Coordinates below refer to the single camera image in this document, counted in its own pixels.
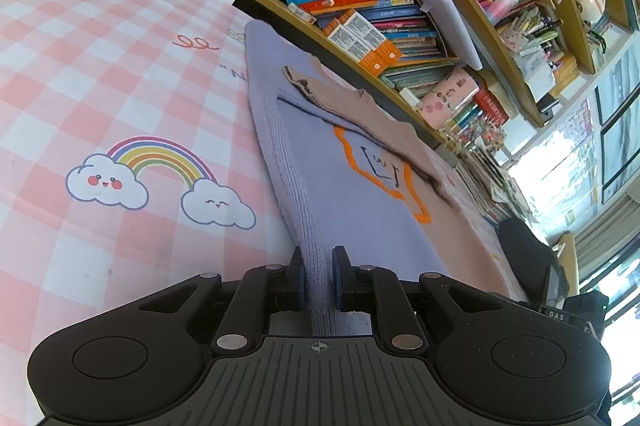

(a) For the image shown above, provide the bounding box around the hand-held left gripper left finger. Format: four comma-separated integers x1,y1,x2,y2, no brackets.
139,246,307,357

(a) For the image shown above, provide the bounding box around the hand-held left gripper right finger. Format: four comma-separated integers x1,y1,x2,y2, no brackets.
332,246,502,354

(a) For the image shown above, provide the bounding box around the purple knit sweater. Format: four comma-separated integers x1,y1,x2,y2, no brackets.
244,20,451,338

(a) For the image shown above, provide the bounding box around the pile of papers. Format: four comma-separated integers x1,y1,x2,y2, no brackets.
454,145,532,228

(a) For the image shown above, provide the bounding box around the bunch of coloured pencils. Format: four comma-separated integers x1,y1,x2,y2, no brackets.
444,102,509,153

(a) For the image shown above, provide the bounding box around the pink pencil case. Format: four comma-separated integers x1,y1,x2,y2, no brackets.
416,66,482,130

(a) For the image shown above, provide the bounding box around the bunch of pastel markers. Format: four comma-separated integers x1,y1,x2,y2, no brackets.
500,12,564,53

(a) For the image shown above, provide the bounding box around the white folder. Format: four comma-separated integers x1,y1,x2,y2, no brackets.
400,0,484,72

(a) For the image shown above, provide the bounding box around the pink bottle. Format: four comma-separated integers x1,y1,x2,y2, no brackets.
481,0,527,25

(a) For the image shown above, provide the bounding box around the white face doll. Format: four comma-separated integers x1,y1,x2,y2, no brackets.
572,0,609,28

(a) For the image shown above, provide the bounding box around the pink checked table mat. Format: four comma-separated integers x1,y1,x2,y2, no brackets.
0,0,531,426

